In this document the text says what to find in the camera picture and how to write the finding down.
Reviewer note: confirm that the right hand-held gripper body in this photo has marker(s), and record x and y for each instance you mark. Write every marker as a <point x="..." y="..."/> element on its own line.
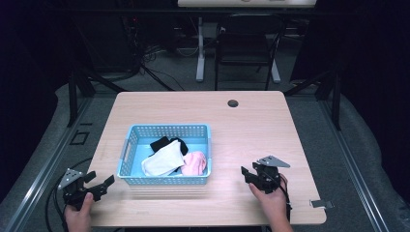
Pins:
<point x="268" y="177"/>

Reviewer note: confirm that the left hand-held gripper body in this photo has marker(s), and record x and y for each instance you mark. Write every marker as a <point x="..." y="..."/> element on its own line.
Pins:
<point x="73" y="190"/>

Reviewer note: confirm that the person's right hand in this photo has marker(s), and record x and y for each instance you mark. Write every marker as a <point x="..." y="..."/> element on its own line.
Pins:
<point x="275" y="204"/>

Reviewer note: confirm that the person's left hand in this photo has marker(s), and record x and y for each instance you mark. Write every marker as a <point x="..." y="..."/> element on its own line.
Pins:
<point x="79" y="219"/>

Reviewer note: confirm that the blue plastic basket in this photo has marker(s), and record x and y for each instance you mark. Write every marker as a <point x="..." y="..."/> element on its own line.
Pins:
<point x="138" y="151"/>

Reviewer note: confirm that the pink cloth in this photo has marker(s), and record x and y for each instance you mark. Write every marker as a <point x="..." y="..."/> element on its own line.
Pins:
<point x="194" y="163"/>

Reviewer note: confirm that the white cloth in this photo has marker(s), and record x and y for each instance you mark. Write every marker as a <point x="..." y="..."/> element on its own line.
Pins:
<point x="164" y="159"/>

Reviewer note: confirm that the black cloth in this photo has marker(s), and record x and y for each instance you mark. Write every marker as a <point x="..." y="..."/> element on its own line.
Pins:
<point x="160" y="143"/>

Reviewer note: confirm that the black metal stand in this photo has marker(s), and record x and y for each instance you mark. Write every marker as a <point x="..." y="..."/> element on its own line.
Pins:
<point x="336" y="96"/>
<point x="73" y="96"/>

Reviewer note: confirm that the white desk with legs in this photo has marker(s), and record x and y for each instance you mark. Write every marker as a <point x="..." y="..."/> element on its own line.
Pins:
<point x="200" y="58"/>

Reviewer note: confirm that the black chair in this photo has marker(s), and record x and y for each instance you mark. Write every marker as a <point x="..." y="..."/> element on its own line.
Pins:
<point x="243" y="45"/>

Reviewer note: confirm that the aluminium floor rail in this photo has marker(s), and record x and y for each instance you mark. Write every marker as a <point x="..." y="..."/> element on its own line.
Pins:
<point x="42" y="174"/>
<point x="354" y="174"/>

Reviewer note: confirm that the small metal bracket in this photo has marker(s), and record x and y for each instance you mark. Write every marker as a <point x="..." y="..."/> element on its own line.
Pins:
<point x="320" y="203"/>

